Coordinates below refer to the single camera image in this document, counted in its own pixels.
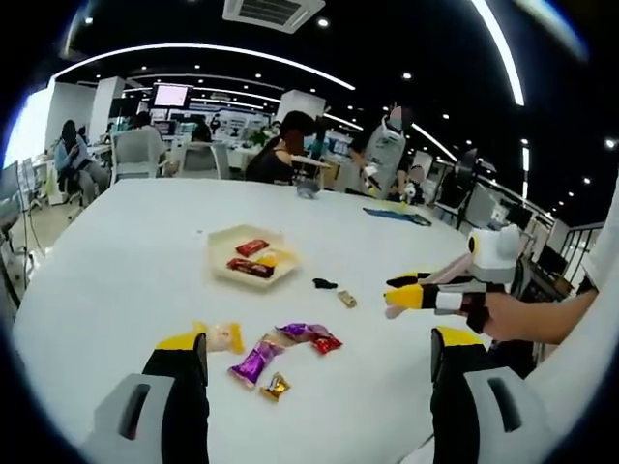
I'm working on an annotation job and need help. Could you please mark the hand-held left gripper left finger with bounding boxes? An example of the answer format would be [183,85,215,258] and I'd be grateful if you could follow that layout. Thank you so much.
[79,332,212,464]

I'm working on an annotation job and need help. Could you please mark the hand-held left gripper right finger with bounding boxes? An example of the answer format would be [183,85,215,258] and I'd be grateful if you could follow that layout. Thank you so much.
[428,326,555,464]

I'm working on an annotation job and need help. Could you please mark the small yellow snack packet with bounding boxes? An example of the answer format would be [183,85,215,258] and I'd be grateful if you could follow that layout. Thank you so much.
[191,320,247,355]

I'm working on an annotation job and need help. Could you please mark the long purple snack packet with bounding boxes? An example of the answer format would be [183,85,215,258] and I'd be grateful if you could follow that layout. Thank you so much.
[227,333,287,392]

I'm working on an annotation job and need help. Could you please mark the small red snack packet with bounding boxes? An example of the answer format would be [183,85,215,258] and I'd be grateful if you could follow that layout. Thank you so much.
[308,333,344,357]

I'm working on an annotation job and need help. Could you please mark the small gold candy packet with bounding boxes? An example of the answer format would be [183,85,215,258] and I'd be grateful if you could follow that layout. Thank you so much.
[258,371,293,404]

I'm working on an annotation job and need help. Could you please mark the short purple snack packet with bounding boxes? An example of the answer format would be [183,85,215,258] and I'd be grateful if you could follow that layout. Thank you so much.
[274,322,331,345]

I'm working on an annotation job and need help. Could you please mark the large yellow snack packet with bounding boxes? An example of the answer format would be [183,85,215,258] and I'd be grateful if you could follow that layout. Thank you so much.
[254,247,297,271]

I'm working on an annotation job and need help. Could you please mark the long red snack bar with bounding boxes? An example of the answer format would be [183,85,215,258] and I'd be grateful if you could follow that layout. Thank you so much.
[225,257,276,280]
[234,238,270,258]

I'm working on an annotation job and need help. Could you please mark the beige hexagonal container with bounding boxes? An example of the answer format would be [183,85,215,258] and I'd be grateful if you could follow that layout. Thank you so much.
[206,222,303,295]

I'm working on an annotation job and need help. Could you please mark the person's right hand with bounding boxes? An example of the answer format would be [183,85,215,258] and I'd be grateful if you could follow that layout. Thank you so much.
[482,289,533,344]

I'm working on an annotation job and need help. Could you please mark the blue table mat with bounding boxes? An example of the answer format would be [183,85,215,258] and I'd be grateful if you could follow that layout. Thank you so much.
[362,206,433,228]

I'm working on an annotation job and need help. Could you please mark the black panel on tripod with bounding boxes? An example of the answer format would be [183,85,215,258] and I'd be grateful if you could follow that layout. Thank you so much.
[434,147,498,232]

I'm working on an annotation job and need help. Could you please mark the straight ceiling light strip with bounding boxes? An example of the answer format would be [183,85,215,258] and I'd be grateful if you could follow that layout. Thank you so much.
[469,0,527,106]

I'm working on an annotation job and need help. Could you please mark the white office chair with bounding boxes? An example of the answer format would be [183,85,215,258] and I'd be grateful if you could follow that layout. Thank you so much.
[109,130,163,181]
[181,142,232,181]

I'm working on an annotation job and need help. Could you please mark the round ceiling spotlights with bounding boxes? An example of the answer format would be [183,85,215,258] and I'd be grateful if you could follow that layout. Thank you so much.
[84,16,615,214]

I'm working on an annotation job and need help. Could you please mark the ceiling air conditioner vent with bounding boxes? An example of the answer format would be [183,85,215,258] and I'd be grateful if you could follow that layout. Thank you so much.
[221,0,326,35]

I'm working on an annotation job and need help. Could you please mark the bright hanging monitor screen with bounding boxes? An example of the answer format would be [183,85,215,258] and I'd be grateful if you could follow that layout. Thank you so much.
[152,83,192,109]

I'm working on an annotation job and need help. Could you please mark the curved ceiling light strip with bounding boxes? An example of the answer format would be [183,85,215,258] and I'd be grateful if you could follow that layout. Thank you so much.
[51,42,358,92]

